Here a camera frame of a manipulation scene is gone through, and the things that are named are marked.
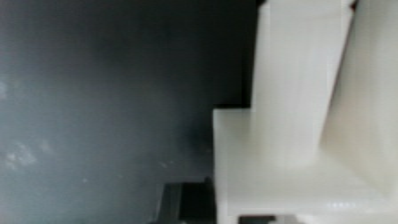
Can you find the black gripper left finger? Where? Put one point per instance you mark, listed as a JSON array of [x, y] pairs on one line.
[[186, 203]]

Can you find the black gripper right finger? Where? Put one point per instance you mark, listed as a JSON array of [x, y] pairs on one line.
[[258, 220]]

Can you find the white chair seat part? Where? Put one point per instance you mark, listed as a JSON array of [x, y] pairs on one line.
[[306, 147]]

